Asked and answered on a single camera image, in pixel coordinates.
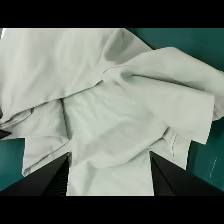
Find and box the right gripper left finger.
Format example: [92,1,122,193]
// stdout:
[0,151,72,197]

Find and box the white T-shirt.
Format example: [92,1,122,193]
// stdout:
[0,27,224,197]

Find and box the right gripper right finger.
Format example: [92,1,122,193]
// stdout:
[149,150,224,197]

